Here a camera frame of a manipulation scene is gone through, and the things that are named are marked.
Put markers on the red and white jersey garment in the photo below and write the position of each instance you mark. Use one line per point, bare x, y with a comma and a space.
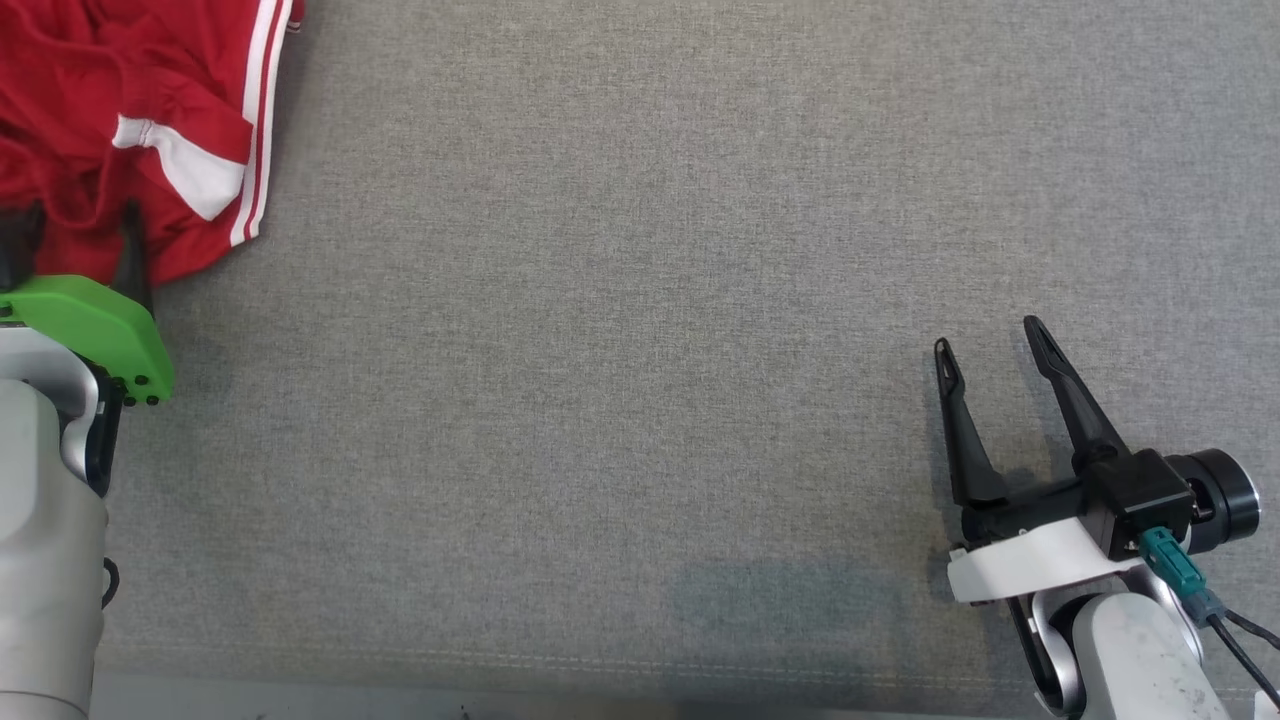
90, 80

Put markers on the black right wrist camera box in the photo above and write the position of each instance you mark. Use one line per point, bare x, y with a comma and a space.
1140, 495

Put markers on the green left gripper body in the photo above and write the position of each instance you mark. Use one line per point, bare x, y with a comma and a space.
90, 320

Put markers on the grey fabric sofa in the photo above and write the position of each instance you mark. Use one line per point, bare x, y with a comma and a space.
640, 300

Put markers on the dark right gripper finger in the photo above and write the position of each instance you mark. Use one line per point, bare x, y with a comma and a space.
1080, 420
968, 450

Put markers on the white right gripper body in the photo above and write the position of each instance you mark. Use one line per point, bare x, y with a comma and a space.
1030, 560

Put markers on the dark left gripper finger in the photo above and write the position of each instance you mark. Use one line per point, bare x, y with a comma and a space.
133, 260
18, 250

